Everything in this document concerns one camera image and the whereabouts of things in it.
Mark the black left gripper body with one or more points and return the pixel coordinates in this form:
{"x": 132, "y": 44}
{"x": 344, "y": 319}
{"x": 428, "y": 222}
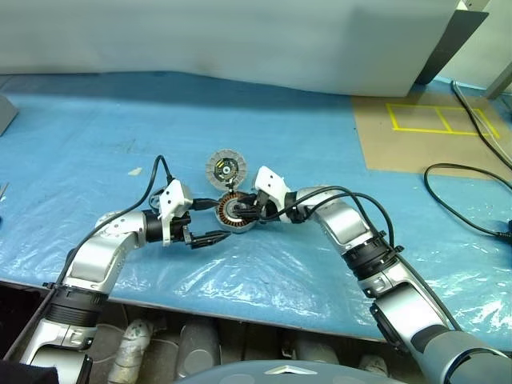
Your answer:
{"x": 178, "y": 234}

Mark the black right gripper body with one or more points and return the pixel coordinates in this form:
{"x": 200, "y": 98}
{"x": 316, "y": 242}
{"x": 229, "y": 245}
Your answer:
{"x": 266, "y": 206}

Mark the silver motor housing copper windings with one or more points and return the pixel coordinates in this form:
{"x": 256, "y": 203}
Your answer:
{"x": 226, "y": 222}

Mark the grey round motor lid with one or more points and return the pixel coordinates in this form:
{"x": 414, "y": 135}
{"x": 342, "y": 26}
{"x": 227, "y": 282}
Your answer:
{"x": 214, "y": 170}

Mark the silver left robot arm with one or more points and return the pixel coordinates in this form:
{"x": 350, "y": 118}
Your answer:
{"x": 100, "y": 256}

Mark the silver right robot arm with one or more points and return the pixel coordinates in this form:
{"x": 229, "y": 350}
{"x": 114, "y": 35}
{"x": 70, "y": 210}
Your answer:
{"x": 344, "y": 224}

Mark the blue plastic table sheet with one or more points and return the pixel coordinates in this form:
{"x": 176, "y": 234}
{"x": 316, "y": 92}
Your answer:
{"x": 280, "y": 132}

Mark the small white scrap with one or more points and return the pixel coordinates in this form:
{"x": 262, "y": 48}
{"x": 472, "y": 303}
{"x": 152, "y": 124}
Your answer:
{"x": 135, "y": 172}

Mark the grey rounded cylinder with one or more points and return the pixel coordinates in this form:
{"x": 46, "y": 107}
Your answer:
{"x": 198, "y": 348}

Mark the white wrapped cylinder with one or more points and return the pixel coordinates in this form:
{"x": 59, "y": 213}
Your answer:
{"x": 132, "y": 344}

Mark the brown cardboard mat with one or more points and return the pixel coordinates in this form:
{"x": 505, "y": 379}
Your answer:
{"x": 384, "y": 148}

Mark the grey robot torso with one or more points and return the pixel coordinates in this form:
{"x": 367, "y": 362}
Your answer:
{"x": 280, "y": 374}

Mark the large white board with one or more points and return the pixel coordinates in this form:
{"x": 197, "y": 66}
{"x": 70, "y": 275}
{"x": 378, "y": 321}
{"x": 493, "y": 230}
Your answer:
{"x": 240, "y": 36}

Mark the thin metal rods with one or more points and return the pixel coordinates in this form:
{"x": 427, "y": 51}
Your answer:
{"x": 3, "y": 191}

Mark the black cloth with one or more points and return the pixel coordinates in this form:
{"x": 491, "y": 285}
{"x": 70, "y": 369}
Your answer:
{"x": 28, "y": 374}

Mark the grey metal block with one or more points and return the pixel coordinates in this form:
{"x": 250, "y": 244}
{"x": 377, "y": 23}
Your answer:
{"x": 6, "y": 114}

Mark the dark grey panel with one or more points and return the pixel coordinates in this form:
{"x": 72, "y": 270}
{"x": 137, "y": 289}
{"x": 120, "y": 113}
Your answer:
{"x": 452, "y": 44}

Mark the grey metal leg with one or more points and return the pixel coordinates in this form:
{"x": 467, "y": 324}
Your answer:
{"x": 500, "y": 82}

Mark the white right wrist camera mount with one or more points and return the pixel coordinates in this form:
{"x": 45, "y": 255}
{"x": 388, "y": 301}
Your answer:
{"x": 270, "y": 180}

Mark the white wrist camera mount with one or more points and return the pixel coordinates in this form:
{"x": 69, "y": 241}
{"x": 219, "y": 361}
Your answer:
{"x": 174, "y": 198}
{"x": 270, "y": 180}

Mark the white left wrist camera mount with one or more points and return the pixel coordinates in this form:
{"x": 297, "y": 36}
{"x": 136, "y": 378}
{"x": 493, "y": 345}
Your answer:
{"x": 174, "y": 198}

